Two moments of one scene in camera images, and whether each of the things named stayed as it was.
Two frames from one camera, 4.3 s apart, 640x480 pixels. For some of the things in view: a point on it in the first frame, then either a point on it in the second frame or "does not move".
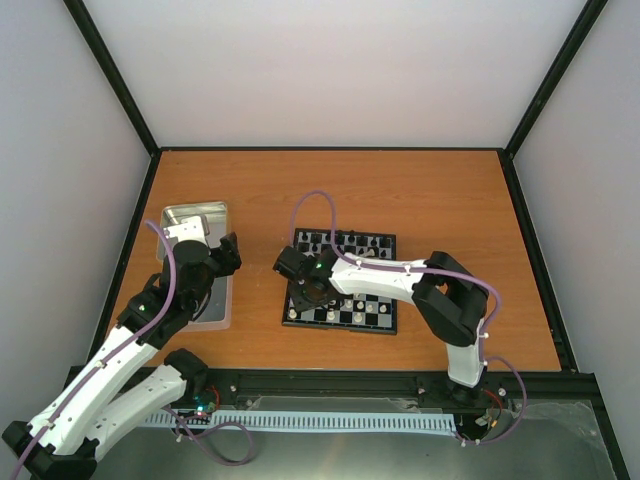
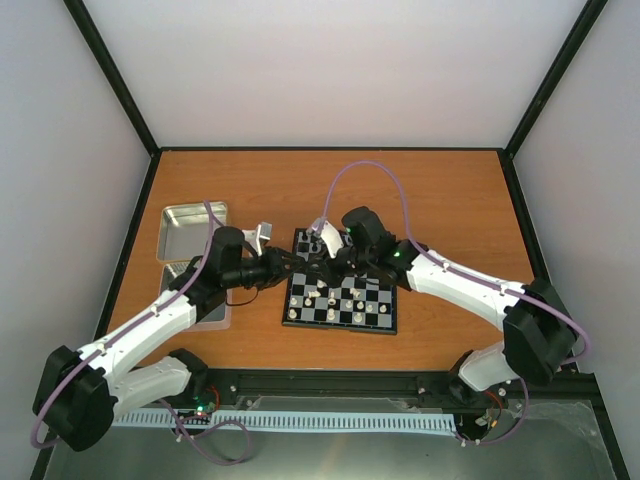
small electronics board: (204, 402) does not move
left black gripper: (228, 254) to (277, 272)
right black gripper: (300, 304) to (324, 269)
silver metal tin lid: (215, 213) does not move
